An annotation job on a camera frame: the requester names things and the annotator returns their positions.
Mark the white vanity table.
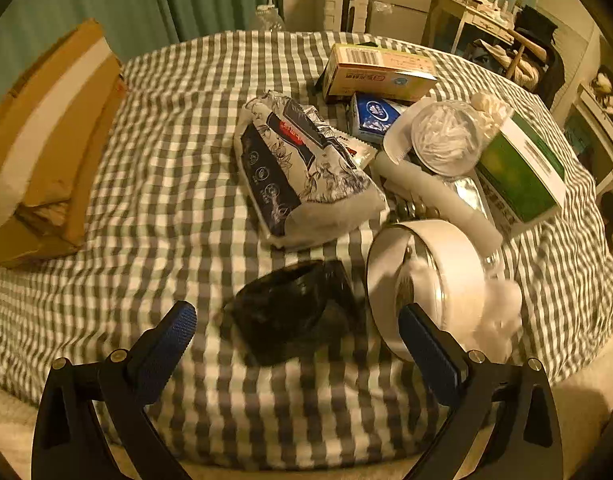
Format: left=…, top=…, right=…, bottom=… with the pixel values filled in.
left=426, top=0, right=517, bottom=56

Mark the clear plastic comb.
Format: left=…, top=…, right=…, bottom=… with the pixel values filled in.
left=383, top=105, right=427, bottom=166

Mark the clear plastic bottle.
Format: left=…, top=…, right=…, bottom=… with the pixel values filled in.
left=254, top=4, right=287, bottom=32

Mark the silver foil packet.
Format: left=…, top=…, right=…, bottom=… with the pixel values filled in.
left=449, top=175, right=497, bottom=226

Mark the blue tissue packet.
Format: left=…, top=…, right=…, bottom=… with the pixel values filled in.
left=349, top=92, right=412, bottom=143

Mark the green curtain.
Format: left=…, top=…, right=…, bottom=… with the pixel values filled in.
left=0, top=0, right=284, bottom=111

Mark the brown cardboard box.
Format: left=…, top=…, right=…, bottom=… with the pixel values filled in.
left=0, top=19, right=130, bottom=268

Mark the white and navy snack bag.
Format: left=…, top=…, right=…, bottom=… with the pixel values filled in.
left=234, top=91, right=389, bottom=251

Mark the white suitcase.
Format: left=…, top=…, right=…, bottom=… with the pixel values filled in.
left=313, top=0, right=371, bottom=33

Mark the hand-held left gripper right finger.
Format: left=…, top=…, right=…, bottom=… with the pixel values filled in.
left=399, top=302, right=565, bottom=480

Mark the metal-capped battery pack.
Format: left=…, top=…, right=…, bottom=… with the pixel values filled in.
left=393, top=200, right=443, bottom=222

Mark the small white sachet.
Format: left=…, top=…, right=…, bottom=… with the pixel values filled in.
left=336, top=132, right=378, bottom=170

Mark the large white tape roll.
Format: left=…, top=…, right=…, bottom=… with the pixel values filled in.
left=365, top=219, right=492, bottom=363

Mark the checkered cloth covered desktop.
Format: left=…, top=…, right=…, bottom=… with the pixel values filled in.
left=0, top=30, right=613, bottom=471

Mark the cream clothes pile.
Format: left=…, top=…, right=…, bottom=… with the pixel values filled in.
left=473, top=40, right=542, bottom=92

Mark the translucent white plastic tube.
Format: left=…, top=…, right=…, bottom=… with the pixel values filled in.
left=375, top=152, right=504, bottom=253

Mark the beige cardboard box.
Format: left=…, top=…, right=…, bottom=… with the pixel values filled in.
left=320, top=42, right=438, bottom=103

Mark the black plastic bag roll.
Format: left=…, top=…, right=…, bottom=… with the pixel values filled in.
left=221, top=259, right=367, bottom=367

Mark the black garment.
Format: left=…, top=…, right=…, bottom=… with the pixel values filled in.
left=513, top=5, right=567, bottom=106

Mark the green cardboard box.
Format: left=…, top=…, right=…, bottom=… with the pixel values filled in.
left=475, top=112, right=568, bottom=233

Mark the wooden chair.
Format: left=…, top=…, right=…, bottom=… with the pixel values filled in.
left=503, top=27, right=544, bottom=81

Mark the round cotton swab container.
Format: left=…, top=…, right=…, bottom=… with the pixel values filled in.
left=410, top=100, right=484, bottom=177

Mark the white shelf unit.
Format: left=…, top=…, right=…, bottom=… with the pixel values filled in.
left=561, top=65, right=613, bottom=196

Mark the white plush toy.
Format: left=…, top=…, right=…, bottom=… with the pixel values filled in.
left=456, top=277, right=523, bottom=366

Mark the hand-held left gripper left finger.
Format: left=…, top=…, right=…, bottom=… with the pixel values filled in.
left=31, top=301, right=198, bottom=480

